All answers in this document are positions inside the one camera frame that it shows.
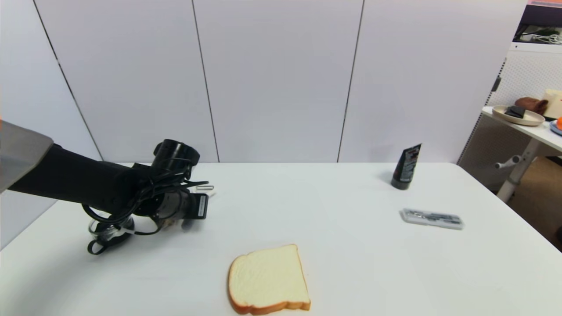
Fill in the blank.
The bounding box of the white cable bundle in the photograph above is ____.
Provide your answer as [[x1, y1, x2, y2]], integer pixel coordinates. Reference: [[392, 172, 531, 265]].
[[529, 33, 562, 46]]

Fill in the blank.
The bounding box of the black squeeze tube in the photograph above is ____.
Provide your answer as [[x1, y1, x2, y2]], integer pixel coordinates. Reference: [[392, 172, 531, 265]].
[[390, 143, 422, 190]]

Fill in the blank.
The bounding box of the slice of white bread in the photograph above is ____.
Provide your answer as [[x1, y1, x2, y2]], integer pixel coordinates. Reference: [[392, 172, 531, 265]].
[[227, 244, 311, 315]]

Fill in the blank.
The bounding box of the clear plastic tool case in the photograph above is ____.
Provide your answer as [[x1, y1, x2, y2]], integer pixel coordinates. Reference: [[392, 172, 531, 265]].
[[399, 208, 465, 230]]

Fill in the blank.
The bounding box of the brown cloth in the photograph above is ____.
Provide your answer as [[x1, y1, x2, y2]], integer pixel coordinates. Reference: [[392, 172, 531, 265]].
[[515, 97, 549, 115]]

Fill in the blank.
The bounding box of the beige plate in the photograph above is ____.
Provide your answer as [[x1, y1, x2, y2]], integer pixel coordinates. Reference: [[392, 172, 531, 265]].
[[492, 105, 546, 127]]

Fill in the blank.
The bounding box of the white side table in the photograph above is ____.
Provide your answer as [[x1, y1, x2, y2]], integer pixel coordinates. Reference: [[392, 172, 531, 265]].
[[480, 107, 562, 205]]

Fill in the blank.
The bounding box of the cream box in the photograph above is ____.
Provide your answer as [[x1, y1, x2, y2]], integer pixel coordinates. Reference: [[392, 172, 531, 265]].
[[544, 89, 562, 120]]

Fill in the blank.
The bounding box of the glass cup with black holder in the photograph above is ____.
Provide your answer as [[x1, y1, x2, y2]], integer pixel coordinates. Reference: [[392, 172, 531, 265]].
[[87, 214, 136, 255]]

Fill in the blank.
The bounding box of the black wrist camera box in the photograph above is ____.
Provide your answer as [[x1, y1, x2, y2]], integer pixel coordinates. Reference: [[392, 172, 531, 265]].
[[190, 193, 209, 220]]

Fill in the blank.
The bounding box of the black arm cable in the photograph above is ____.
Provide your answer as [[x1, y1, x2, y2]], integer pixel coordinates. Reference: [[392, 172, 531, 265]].
[[81, 171, 210, 236]]

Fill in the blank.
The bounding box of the white perforated panel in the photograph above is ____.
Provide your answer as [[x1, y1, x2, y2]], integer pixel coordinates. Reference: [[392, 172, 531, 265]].
[[457, 43, 562, 194]]

